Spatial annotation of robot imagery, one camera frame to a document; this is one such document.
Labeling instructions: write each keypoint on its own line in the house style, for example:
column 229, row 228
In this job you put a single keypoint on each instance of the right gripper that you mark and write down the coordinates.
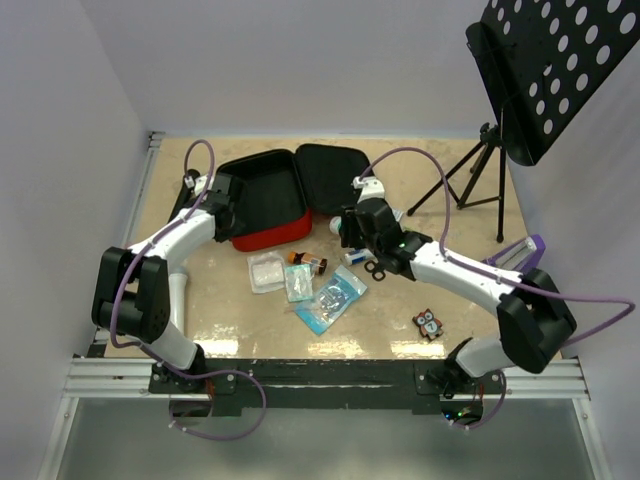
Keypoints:
column 350, row 222

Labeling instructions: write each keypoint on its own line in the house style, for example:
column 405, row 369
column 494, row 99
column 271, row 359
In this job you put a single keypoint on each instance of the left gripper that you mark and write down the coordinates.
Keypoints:
column 226, row 235

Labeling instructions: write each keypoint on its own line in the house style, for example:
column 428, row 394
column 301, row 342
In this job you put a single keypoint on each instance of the white medicine bottle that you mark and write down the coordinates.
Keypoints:
column 335, row 225

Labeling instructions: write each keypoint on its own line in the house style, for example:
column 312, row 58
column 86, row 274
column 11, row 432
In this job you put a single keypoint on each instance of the white bandage roll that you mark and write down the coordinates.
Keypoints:
column 356, row 256

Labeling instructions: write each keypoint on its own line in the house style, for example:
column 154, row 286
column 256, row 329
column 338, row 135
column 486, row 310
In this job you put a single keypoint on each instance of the red medicine kit case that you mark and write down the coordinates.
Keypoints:
column 283, row 189

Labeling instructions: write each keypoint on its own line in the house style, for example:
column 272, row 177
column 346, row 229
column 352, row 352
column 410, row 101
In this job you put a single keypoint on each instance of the amber bottle orange cap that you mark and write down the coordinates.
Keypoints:
column 317, row 265

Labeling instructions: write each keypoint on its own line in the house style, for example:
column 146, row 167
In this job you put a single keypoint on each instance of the blue mask package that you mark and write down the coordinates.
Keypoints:
column 331, row 300

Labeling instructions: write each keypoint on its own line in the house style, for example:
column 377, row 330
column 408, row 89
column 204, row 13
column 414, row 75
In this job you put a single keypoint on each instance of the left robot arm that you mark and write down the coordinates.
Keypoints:
column 134, row 296

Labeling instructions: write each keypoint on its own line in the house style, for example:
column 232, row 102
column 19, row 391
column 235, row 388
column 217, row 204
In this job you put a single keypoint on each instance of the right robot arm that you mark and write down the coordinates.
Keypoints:
column 533, row 320

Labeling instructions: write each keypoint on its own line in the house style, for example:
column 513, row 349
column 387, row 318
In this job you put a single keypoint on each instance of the zip bag with wipes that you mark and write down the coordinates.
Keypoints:
column 397, row 214

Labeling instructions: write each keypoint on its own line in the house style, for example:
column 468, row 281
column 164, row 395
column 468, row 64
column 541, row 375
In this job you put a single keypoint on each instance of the black microphone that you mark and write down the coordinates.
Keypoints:
column 183, row 197

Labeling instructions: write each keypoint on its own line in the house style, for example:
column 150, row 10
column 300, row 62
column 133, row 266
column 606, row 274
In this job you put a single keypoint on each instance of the white gauze pad packet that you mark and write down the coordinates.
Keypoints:
column 266, row 272

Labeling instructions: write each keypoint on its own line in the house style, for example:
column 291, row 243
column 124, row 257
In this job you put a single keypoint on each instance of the bandage plasters bag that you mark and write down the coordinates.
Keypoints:
column 298, row 283

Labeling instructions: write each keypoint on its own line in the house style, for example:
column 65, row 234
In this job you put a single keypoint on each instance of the brown owl toy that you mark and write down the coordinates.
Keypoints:
column 429, row 326

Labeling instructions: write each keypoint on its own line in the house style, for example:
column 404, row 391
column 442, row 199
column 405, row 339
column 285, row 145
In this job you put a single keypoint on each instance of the purple box device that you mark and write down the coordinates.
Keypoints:
column 521, row 256

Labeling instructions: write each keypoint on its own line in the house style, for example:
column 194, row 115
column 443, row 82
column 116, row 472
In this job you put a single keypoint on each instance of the black music stand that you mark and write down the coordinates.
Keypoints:
column 540, row 62

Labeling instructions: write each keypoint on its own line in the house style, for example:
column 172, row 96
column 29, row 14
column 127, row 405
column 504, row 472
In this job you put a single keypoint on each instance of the black handled scissors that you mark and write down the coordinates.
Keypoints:
column 376, row 271

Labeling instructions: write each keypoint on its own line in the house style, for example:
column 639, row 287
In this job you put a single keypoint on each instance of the aluminium left rail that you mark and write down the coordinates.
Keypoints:
column 155, row 139

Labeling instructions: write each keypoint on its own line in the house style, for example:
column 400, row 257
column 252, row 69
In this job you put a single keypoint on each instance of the aluminium rail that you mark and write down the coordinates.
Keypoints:
column 131, row 377
column 155, row 139

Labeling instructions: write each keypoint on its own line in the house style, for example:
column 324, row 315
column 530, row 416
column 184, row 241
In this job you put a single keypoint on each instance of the aluminium front rail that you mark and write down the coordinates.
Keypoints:
column 131, row 377

